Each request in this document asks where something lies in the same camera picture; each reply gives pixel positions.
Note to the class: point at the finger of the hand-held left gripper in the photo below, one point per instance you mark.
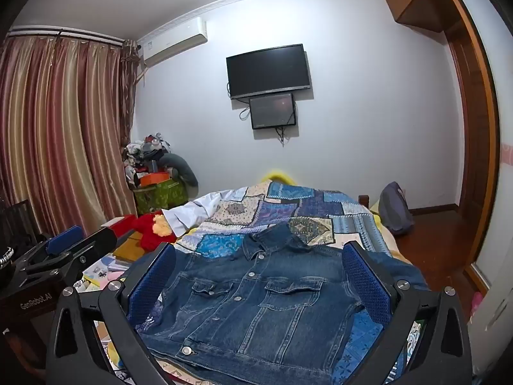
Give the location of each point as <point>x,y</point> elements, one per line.
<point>64,238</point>
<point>96,244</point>

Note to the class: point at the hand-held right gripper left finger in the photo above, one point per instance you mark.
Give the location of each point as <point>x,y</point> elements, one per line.
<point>152,280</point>

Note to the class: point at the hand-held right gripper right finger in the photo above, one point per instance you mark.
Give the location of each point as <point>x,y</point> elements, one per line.
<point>366,284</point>

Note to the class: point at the blue denim jacket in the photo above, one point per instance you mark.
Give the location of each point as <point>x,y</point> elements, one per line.
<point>256,300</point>

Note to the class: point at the pile of mixed clothes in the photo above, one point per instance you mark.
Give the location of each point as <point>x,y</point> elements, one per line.
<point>140,152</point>

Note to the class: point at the pile of printed papers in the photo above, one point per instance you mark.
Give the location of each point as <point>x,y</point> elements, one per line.
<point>104,270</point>

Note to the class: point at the ochre cushion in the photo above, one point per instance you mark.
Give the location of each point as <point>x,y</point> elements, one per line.
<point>128,246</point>

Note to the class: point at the red box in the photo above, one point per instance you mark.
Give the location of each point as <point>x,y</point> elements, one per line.
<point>122,224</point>

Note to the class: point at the black chair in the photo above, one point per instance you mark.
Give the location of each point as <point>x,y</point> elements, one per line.
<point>16,220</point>

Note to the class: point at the red plush toy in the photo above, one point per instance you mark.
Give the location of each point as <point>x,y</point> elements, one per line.
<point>154,228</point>

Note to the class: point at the white cloth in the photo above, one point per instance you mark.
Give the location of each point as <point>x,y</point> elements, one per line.
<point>192,212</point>

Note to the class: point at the grey backpack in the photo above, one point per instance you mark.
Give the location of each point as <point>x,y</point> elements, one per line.
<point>394,208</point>

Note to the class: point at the orange box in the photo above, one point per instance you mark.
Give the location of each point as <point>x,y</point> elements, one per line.
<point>154,178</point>

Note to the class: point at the striped red gold curtain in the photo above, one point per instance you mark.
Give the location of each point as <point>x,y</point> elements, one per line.
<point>60,128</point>

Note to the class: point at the pink object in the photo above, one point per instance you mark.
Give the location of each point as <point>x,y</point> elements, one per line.
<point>477,304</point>

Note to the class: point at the grey pillow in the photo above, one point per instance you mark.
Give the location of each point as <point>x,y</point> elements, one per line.
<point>180,166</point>

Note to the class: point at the blue patchwork quilt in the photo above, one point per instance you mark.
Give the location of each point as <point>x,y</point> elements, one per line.
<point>280,208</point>

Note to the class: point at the yellow plastic chair back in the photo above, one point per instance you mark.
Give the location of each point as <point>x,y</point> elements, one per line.
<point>276,175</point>

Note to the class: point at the white door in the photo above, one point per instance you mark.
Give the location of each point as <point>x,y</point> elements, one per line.
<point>501,216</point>

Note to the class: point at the curtain rod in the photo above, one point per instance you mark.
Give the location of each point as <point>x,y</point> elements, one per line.
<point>68,35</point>

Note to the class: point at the white air conditioner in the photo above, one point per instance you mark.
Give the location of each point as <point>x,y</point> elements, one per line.
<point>172,42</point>

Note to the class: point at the wooden bed post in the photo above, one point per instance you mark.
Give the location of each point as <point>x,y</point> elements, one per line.
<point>363,199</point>

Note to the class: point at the wooden door frame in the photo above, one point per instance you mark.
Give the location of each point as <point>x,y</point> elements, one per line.
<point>477,128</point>

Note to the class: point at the small black wall monitor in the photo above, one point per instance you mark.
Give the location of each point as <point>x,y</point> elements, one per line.
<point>272,110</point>

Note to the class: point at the large black wall television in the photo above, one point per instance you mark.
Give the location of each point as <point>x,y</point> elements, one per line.
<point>267,70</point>

